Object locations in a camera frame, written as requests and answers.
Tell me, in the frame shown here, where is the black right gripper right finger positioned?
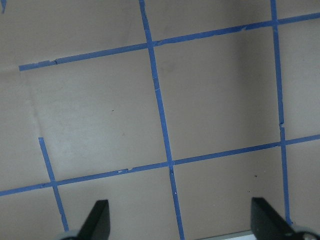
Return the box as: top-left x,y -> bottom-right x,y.
250,197 -> 296,240

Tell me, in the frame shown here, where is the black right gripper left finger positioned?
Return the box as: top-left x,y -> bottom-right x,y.
76,199 -> 111,240

